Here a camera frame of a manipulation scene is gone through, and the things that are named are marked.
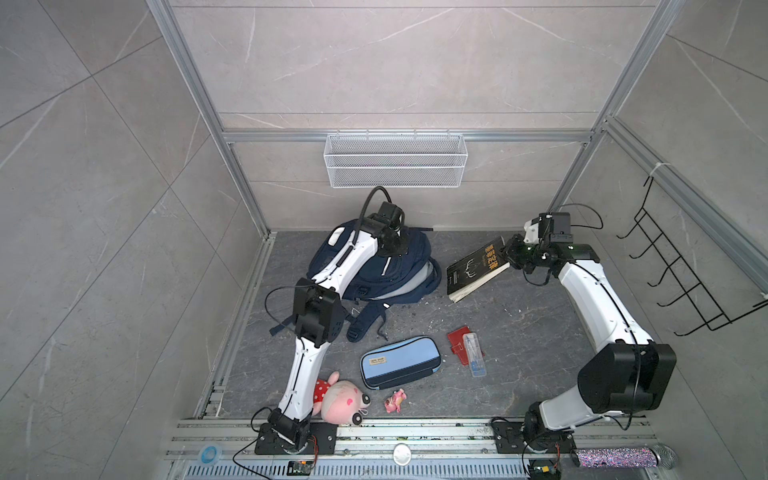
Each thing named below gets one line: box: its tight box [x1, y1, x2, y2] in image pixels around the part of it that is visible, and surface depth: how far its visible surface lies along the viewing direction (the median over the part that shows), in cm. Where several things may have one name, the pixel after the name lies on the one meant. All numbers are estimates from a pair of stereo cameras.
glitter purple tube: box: [571, 443, 679, 470], surface depth 70 cm
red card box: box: [448, 326, 470, 366], surface depth 90 cm
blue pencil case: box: [360, 335, 442, 390], surface depth 85 cm
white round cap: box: [393, 443, 412, 466], surface depth 72 cm
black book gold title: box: [446, 236, 510, 303], surface depth 87 cm
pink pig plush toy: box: [312, 371, 371, 426], surface depth 74 cm
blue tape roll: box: [199, 444, 221, 465], surface depth 73 cm
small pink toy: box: [384, 388, 407, 414], surface depth 79 cm
